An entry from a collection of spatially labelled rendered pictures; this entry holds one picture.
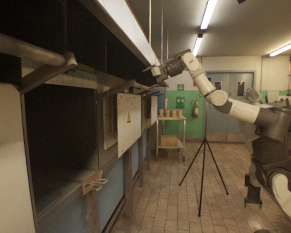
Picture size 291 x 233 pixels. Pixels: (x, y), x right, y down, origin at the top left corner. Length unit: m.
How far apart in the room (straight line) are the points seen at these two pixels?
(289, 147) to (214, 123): 4.12
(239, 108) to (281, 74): 4.91
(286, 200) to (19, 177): 1.28
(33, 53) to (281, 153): 1.12
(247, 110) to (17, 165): 0.86
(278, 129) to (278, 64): 4.90
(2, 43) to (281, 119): 0.92
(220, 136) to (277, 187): 4.14
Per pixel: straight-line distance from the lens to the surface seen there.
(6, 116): 0.44
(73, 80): 0.79
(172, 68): 0.91
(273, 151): 1.09
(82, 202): 1.13
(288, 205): 1.37
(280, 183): 1.21
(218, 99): 0.85
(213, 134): 5.21
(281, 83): 5.73
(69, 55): 0.41
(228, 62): 5.25
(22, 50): 0.33
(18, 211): 0.51
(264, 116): 0.88
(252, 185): 1.52
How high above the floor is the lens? 1.30
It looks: 6 degrees down
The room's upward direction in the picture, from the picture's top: straight up
